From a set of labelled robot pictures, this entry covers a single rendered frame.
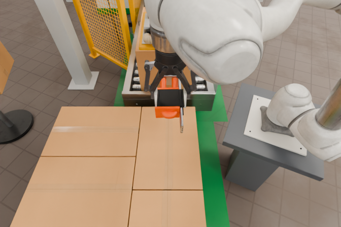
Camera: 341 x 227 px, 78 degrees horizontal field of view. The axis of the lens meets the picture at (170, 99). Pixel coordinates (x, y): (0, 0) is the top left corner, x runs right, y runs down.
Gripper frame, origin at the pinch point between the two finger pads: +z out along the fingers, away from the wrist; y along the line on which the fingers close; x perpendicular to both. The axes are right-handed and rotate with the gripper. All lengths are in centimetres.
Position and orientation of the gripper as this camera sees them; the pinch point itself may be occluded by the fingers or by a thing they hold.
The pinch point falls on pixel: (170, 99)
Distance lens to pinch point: 65.7
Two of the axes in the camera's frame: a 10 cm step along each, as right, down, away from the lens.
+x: 0.0, 7.6, -6.5
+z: 0.0, 6.5, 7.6
